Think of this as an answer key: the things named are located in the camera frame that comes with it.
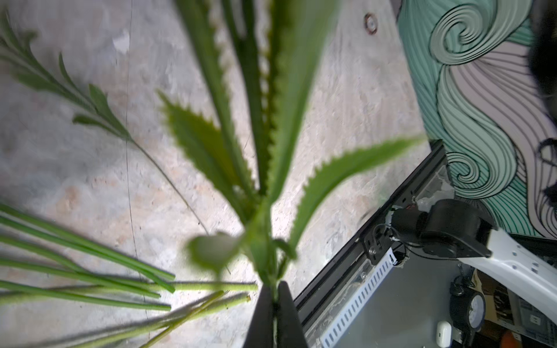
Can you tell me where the white slotted cable duct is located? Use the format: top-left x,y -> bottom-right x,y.
316,248 -> 397,347

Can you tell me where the small white device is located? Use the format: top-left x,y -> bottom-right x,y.
435,320 -> 453,348

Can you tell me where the white round gauge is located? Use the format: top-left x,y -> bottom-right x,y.
449,284 -> 486,344

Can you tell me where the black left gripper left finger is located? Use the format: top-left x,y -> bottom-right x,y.
243,295 -> 274,348

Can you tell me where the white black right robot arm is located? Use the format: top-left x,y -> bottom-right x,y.
386,199 -> 556,321

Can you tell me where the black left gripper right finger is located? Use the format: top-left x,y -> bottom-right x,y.
276,281 -> 308,348

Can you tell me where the yellow carnation stem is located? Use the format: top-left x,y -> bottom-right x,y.
1,1 -> 207,240
160,1 -> 424,292

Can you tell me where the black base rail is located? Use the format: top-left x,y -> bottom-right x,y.
294,140 -> 447,341

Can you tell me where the yellow flower bunch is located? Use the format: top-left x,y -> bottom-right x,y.
72,291 -> 252,347

